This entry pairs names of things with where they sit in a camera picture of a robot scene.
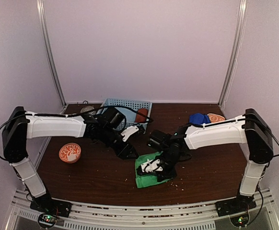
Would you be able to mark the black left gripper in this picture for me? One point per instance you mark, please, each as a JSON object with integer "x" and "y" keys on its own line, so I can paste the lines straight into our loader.
{"x": 127, "y": 148}

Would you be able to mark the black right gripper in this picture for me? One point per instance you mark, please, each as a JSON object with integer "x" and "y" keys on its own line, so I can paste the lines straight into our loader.
{"x": 172, "y": 174}

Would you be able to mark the green towel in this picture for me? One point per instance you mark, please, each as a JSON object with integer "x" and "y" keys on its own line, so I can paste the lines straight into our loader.
{"x": 148, "y": 180}

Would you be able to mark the rust brown towel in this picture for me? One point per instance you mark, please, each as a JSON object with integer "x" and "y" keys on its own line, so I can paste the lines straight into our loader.
{"x": 141, "y": 116}

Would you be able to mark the light blue perforated basket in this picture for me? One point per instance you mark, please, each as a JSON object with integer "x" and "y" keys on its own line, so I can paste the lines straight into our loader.
{"x": 130, "y": 116}

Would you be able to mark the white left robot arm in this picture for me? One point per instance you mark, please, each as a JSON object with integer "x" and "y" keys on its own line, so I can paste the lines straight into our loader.
{"x": 23, "y": 125}

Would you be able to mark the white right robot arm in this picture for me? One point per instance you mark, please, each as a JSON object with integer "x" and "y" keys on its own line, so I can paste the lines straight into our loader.
{"x": 249, "y": 128}

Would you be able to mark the orange patterned bowl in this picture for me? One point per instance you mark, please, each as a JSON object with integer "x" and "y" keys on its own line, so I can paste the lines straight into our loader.
{"x": 70, "y": 153}

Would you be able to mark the striped ceramic cup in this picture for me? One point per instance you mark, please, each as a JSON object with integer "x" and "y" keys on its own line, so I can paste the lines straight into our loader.
{"x": 88, "y": 110}

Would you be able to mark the blue towel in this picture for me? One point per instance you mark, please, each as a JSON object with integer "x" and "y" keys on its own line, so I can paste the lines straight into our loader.
{"x": 199, "y": 119}

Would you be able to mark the white cloth under green towel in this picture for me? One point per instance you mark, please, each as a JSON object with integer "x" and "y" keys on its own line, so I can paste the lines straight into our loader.
{"x": 215, "y": 118}

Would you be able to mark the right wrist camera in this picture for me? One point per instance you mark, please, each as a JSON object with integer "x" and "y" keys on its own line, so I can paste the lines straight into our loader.
{"x": 150, "y": 166}

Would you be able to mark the aluminium front rail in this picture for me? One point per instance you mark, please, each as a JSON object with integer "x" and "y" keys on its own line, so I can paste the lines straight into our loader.
{"x": 196, "y": 216}

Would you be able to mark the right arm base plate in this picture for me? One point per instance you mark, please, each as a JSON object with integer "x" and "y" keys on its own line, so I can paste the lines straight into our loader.
{"x": 234, "y": 205}

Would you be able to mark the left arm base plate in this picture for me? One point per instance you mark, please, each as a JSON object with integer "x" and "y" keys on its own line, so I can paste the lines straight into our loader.
{"x": 52, "y": 207}

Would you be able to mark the right aluminium corner post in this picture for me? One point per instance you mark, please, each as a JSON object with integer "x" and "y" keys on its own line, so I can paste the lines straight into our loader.
{"x": 238, "y": 36}

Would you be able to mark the aluminium corner post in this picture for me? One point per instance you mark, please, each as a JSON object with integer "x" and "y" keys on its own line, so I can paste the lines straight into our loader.
{"x": 49, "y": 53}
{"x": 238, "y": 36}

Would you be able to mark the left aluminium corner post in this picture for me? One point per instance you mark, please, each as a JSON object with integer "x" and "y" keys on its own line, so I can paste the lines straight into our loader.
{"x": 49, "y": 53}

